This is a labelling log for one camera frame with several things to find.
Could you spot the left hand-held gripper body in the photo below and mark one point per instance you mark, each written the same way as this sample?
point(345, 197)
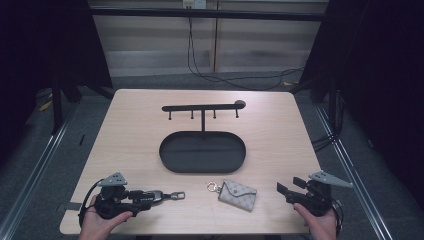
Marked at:
point(111, 205)

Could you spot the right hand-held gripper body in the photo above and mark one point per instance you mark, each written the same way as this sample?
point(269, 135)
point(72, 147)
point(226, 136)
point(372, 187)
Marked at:
point(318, 200)

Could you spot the black car key with clip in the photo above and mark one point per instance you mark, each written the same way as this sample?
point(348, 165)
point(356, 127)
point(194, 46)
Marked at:
point(159, 195)

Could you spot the black key stand with tray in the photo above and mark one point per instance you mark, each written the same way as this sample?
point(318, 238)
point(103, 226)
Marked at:
point(201, 155)

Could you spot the person's left hand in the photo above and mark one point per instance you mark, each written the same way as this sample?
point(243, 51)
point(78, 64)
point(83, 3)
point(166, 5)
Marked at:
point(96, 226)

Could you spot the person's right hand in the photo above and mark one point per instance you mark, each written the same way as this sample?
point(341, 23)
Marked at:
point(321, 228)

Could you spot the grey tape strip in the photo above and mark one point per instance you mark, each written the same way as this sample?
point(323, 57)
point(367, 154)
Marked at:
point(73, 206)

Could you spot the black stand leg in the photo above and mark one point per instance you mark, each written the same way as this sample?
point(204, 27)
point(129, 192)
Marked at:
point(57, 106)

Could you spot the yellow floor tape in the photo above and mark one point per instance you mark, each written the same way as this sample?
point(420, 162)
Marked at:
point(45, 105)

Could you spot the black curtain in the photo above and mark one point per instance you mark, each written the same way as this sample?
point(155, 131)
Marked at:
point(383, 83)
point(40, 50)

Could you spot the metal floor rail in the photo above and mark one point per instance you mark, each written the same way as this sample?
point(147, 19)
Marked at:
point(353, 173)
point(30, 180)

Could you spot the black horizontal frame bar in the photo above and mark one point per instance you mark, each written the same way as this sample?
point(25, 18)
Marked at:
point(200, 14)

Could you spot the white wall socket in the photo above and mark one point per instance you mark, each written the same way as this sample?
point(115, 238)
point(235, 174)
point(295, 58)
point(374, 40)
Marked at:
point(195, 3)

